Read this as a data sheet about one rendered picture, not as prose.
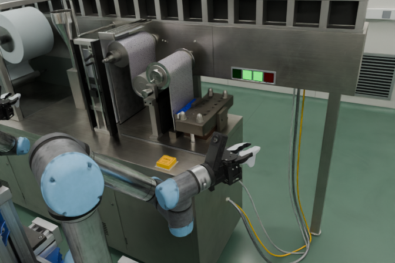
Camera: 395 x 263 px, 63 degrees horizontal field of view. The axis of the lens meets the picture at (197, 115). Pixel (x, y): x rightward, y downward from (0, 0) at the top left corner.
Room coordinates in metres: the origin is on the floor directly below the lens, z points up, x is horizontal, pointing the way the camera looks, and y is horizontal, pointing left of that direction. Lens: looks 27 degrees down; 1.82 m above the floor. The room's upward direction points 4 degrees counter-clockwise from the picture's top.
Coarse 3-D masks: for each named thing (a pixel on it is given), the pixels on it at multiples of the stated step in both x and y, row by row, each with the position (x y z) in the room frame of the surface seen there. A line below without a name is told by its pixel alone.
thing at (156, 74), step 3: (156, 69) 1.56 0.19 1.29; (150, 72) 1.56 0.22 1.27; (153, 72) 1.55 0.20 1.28; (156, 72) 1.54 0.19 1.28; (159, 72) 1.54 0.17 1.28; (150, 75) 1.56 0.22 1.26; (153, 75) 1.56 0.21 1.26; (156, 75) 1.55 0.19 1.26; (159, 75) 1.53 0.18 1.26; (162, 75) 1.54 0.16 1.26; (150, 78) 1.56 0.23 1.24; (153, 78) 1.56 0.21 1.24; (156, 78) 1.54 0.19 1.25; (159, 78) 1.53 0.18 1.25; (162, 78) 1.53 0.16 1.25; (156, 81) 1.54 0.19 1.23; (159, 81) 1.54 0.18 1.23; (162, 81) 1.54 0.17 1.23; (156, 84) 1.55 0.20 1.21
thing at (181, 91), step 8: (184, 80) 1.66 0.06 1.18; (192, 80) 1.74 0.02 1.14; (176, 88) 1.59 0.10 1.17; (184, 88) 1.66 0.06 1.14; (192, 88) 1.73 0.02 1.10; (176, 96) 1.58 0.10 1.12; (184, 96) 1.65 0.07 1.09; (192, 96) 1.73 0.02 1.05; (176, 104) 1.58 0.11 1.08; (184, 104) 1.64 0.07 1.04; (176, 112) 1.57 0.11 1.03
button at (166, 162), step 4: (164, 156) 1.32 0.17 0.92; (168, 156) 1.32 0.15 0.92; (160, 160) 1.29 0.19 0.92; (164, 160) 1.28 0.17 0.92; (168, 160) 1.28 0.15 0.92; (172, 160) 1.28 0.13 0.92; (160, 164) 1.26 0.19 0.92; (164, 164) 1.25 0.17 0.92; (168, 164) 1.25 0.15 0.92; (172, 164) 1.27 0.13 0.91; (168, 168) 1.24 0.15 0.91
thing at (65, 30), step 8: (56, 24) 1.96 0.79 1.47; (64, 24) 1.95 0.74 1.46; (72, 24) 1.98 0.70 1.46; (64, 32) 1.97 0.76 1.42; (72, 32) 1.99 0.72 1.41; (64, 40) 1.99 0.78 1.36; (72, 56) 2.00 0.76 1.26; (72, 64) 2.00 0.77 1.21; (72, 72) 1.98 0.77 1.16; (72, 80) 1.99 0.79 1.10; (72, 88) 1.99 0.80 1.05; (80, 88) 1.96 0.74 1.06; (80, 96) 1.97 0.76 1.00; (80, 104) 1.98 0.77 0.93
